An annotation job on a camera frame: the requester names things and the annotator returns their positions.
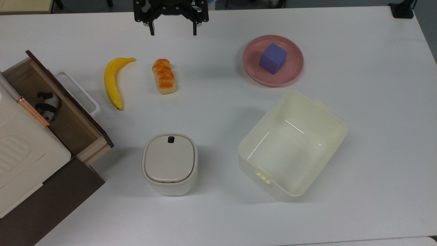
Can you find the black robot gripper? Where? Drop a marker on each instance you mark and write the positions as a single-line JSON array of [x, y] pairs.
[[170, 7]]

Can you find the dark brown drawer cabinet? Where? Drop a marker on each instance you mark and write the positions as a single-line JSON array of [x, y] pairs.
[[51, 208]]

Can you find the orange glazed bread loaf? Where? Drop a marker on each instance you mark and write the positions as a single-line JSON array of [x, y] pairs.
[[164, 77]]

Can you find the yellow banana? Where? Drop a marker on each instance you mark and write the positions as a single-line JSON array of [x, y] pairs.
[[112, 82]]

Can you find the purple cube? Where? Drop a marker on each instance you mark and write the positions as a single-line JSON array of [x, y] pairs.
[[272, 58]]

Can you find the pink plate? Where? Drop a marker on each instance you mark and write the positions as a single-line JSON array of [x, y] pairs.
[[290, 73]]

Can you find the small cream lidded trash can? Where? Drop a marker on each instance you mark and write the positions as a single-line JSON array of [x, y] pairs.
[[169, 164]]

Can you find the black and white panda toy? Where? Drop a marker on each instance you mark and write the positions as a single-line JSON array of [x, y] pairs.
[[47, 106]]

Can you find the light wooden side table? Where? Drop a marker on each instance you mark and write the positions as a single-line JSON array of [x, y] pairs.
[[24, 5]]

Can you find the cream plastic storage bin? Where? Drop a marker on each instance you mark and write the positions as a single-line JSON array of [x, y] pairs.
[[290, 147]]

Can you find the black camera stand base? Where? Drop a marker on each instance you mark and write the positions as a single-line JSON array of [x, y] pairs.
[[402, 8]]

